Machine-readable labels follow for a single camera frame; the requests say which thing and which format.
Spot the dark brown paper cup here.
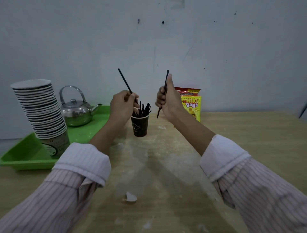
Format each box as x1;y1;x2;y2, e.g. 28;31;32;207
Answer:
130;114;150;138

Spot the white paper scrap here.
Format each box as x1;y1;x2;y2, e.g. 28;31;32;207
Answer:
123;191;138;203

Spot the green plastic tray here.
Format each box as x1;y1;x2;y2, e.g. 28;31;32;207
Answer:
0;105;111;172

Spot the person's right forearm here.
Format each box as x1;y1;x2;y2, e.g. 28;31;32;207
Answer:
168;109;307;233

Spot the bunch of black straws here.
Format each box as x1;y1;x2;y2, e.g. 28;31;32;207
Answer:
131;101;152;118

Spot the light wooden table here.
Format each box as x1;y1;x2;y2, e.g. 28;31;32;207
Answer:
0;111;307;233

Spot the red snack bag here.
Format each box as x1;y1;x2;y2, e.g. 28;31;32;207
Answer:
174;87;202;97

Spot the steel kettle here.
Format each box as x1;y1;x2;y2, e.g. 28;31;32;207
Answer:
59;85;103;128

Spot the person's left hand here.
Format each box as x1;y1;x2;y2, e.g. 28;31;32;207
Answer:
109;90;140;126

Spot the thin dark pole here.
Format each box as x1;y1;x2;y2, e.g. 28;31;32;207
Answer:
298;102;307;119

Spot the stack of paper cups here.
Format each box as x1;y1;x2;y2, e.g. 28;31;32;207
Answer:
10;79;71;160

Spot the yellow snack bag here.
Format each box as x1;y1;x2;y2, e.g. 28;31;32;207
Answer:
180;96;202;123

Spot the single black straw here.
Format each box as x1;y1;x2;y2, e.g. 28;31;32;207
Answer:
117;68;139;105
156;69;170;119

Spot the person's right hand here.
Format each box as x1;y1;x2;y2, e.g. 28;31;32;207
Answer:
155;74;185;122

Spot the person's left forearm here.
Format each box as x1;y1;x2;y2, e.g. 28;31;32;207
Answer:
0;119;128;233

